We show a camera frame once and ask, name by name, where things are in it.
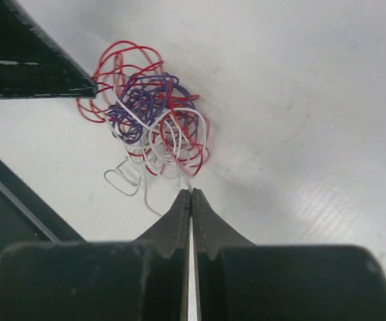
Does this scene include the red cable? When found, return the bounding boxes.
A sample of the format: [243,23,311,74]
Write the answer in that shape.
[76,40,211,177]

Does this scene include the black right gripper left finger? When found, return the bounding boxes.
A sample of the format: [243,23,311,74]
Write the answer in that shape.
[0,190,191,320]

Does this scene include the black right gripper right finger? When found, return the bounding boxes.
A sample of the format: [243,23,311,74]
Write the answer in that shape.
[191,189,386,320]

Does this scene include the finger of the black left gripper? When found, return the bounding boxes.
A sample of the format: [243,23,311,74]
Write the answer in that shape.
[0,1,97,99]

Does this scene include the purple cable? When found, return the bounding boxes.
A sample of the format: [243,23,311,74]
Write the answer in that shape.
[107,73,191,144]

